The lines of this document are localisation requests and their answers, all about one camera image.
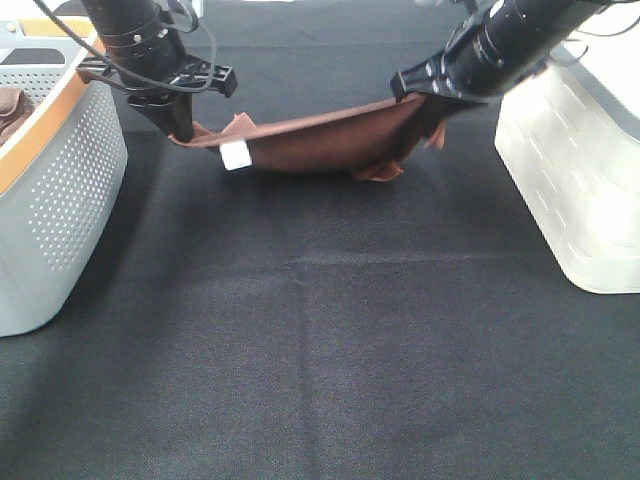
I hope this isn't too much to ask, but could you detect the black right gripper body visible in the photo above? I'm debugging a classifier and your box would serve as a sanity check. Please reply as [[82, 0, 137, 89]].
[[390, 54, 488, 104]]

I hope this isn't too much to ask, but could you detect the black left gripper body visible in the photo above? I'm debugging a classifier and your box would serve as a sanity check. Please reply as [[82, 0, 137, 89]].
[[77, 55, 237, 98]]

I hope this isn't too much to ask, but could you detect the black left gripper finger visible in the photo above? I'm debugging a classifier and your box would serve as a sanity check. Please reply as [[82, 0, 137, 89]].
[[130, 92, 194, 143]]

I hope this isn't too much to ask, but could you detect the brown towel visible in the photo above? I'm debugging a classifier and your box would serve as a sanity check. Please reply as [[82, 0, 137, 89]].
[[169, 94, 445, 182], [0, 87, 34, 146]]

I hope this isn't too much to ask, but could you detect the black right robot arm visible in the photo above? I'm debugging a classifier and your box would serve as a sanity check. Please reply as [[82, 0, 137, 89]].
[[390, 0, 614, 103]]

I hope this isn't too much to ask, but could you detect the brown towel in basket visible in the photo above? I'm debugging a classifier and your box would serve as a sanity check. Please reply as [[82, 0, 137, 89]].
[[0, 87, 34, 146]]

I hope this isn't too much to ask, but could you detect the grey perforated laundry basket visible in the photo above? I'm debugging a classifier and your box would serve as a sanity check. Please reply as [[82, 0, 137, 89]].
[[1, 18, 128, 337]]

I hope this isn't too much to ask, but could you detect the white plastic storage bin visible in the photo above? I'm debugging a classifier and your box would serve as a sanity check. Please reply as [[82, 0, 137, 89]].
[[495, 3, 639, 294]]

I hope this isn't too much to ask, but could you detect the black table cloth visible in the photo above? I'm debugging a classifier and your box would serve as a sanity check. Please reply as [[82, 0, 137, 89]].
[[0, 0, 640, 480]]

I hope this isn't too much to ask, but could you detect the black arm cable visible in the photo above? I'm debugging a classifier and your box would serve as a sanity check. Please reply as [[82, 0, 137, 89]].
[[33, 0, 219, 94]]

